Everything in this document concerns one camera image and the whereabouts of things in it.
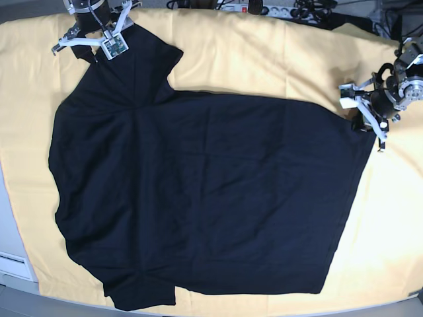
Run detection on white power strip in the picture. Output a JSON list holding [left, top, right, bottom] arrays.
[[220, 3, 294, 19]]

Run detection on dark navy T-shirt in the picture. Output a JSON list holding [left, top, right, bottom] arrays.
[[48, 25, 375, 311]]

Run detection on white drawer unit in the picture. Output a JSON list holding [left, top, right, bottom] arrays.
[[0, 252, 34, 282]]

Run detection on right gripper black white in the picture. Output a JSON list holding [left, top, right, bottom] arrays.
[[52, 0, 134, 65]]

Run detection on black cables bundle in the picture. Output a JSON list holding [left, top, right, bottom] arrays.
[[292, 0, 341, 22]]

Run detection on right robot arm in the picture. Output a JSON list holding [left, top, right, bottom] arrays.
[[52, 0, 141, 64]]

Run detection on black box at table edge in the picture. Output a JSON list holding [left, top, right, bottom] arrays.
[[323, 13, 373, 34]]

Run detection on yellow table cloth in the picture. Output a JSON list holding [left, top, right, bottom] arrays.
[[1, 9, 422, 316]]

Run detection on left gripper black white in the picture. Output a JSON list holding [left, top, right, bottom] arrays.
[[338, 83, 401, 152]]

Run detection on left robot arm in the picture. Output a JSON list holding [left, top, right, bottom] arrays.
[[338, 36, 422, 152]]

